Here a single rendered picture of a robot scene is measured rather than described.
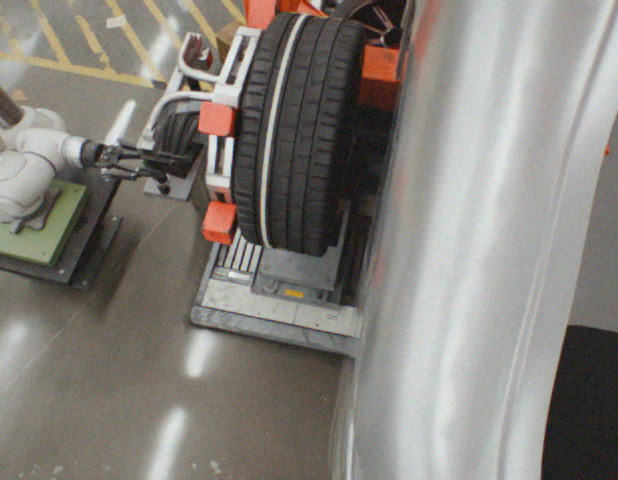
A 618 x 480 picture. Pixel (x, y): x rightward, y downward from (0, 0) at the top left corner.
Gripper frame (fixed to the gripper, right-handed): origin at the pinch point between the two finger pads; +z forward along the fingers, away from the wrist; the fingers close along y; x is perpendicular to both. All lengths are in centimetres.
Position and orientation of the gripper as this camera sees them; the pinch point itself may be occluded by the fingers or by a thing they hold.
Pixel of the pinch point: (155, 166)
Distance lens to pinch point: 152.2
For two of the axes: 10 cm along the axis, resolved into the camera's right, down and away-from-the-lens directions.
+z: 9.8, 1.9, -0.9
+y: -2.1, 8.8, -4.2
